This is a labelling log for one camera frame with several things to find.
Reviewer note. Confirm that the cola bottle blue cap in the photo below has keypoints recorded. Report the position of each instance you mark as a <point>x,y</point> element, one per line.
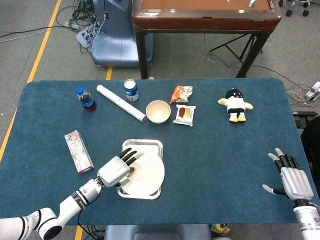
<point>87,101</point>

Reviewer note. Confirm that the brown mahjong table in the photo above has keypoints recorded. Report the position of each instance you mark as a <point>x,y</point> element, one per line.
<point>205,21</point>

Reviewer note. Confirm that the white floral paper cup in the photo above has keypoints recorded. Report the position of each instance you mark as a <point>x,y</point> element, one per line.
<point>138,173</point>

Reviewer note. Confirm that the single blue white mahjong tile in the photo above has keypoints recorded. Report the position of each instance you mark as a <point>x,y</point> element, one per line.
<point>252,3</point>

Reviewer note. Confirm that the orange white snack bag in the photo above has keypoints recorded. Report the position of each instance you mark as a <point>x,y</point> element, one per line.
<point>180,94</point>

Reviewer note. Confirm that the black office chair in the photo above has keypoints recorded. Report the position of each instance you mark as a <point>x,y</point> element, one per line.
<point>297,5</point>

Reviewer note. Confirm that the pink floral tissue box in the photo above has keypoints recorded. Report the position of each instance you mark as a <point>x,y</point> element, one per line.
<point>78,152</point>

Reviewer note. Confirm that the blue table cloth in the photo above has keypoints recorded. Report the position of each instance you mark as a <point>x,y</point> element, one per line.
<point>225,162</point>

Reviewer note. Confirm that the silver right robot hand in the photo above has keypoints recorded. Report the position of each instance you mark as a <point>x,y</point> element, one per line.
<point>297,181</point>

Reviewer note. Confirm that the white round plate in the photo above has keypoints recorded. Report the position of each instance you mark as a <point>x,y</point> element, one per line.
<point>152,181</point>

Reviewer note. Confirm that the stainless steel tray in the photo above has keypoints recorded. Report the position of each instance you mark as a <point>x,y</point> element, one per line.
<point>140,143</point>

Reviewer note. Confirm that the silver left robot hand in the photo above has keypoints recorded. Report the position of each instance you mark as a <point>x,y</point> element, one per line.
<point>113,171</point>

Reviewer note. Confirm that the penguin plush toy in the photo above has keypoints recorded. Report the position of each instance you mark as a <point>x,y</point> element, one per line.
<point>235,103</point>

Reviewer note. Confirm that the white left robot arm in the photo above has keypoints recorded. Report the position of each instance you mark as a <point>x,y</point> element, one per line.
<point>67,206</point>

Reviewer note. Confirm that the white cling film roll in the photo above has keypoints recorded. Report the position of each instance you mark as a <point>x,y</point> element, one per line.
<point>120,102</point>

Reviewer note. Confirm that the blue soda can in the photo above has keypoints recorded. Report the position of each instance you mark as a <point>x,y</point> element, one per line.
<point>131,92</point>

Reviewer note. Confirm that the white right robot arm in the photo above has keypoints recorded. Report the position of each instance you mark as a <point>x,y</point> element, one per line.
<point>308,220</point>

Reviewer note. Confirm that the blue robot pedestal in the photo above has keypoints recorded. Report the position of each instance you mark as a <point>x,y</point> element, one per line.
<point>117,37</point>

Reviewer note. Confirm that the grey blue robot torso base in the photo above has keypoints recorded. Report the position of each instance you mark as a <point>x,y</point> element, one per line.
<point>155,232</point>

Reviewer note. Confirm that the white power strip with plugs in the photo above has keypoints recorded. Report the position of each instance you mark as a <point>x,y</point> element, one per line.
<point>313,91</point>

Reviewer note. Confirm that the yellow green small item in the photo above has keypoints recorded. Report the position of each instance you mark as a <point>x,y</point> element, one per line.
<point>221,228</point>

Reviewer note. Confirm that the beige bowl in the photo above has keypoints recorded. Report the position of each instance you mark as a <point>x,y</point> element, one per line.
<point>158,112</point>

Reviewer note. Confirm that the black equipment stand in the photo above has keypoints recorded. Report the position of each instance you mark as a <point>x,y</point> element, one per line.
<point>312,145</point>

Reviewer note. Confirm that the white red snack packet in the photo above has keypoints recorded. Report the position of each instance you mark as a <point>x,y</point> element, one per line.
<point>184,115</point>

